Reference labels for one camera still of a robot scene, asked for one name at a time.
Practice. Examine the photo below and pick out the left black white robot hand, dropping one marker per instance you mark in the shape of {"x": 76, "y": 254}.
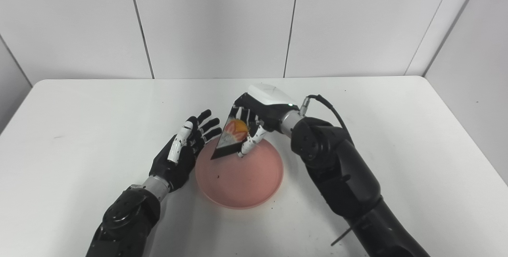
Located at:
{"x": 176, "y": 161}

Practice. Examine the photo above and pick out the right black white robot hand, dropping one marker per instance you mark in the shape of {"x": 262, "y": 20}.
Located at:
{"x": 268, "y": 106}

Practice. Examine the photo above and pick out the chocolate cake slice with fruit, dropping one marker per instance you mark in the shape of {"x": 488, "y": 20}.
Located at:
{"x": 232, "y": 136}

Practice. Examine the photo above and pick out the pink round plate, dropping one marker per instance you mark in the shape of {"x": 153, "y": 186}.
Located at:
{"x": 242, "y": 177}

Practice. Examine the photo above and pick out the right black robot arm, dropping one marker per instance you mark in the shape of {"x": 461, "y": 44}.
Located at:
{"x": 341, "y": 173}

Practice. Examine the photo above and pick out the black zip tie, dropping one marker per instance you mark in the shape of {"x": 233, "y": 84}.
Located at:
{"x": 342, "y": 236}

